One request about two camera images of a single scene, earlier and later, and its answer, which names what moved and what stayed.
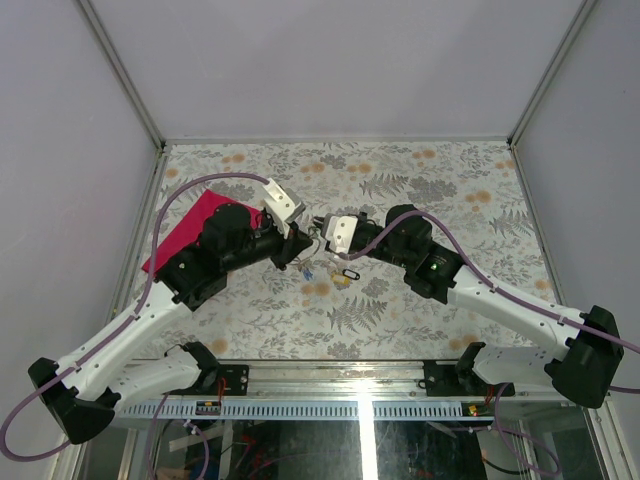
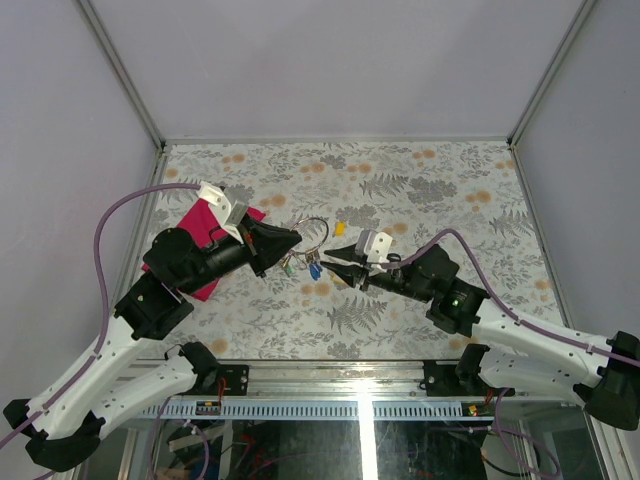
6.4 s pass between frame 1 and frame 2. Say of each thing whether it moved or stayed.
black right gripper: moved
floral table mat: stayed
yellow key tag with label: stayed
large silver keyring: moved
